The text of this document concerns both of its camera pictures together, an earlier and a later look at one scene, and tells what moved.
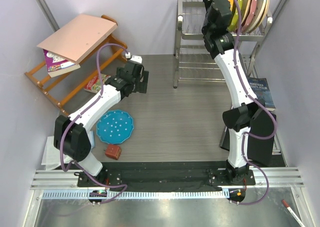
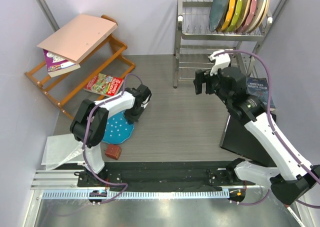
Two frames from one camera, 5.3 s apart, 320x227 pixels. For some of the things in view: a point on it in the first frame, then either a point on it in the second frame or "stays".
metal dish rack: (192, 62) stays
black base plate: (167, 176) stays
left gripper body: (136, 84) → (133, 115)
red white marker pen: (284, 203) stays
